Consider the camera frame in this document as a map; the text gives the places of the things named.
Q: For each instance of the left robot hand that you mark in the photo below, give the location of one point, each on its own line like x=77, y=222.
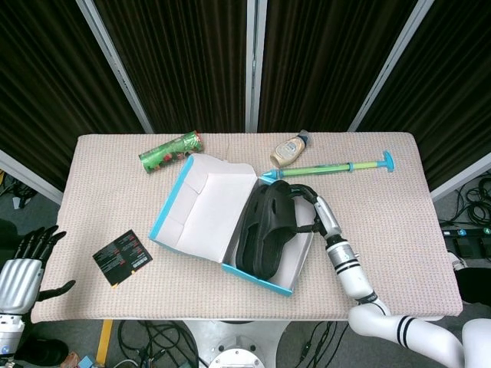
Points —
x=19, y=283

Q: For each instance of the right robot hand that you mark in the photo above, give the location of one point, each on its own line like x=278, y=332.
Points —
x=328, y=218

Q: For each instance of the black slipper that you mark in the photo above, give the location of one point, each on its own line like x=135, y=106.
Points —
x=276, y=214
x=241, y=247

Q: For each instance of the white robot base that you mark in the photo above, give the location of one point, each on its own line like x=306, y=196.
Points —
x=234, y=345

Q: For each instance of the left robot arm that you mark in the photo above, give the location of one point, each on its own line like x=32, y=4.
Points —
x=9, y=333

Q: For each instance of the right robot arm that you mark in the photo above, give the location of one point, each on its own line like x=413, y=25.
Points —
x=356, y=280

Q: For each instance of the green blue hand pump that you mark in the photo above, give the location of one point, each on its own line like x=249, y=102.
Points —
x=333, y=167

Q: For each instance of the blue and white shoebox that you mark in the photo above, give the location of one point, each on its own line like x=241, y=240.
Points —
x=207, y=214

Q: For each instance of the beige woven table cloth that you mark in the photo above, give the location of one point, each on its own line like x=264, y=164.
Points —
x=115, y=191

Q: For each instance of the beige squeeze sauce bottle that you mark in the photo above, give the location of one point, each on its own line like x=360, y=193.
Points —
x=288, y=149

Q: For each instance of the black card packet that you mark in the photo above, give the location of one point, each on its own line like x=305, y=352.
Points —
x=122, y=257

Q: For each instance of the black power strip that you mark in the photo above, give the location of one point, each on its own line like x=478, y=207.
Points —
x=466, y=234

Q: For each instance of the black pleated curtain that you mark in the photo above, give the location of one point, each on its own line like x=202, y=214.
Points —
x=46, y=76
x=452, y=84
x=184, y=61
x=330, y=61

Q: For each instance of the green snack canister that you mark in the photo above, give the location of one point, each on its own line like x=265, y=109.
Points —
x=170, y=152

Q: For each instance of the grey metal frame post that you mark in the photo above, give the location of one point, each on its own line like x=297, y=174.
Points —
x=255, y=65
x=391, y=65
x=30, y=176
x=460, y=178
x=115, y=65

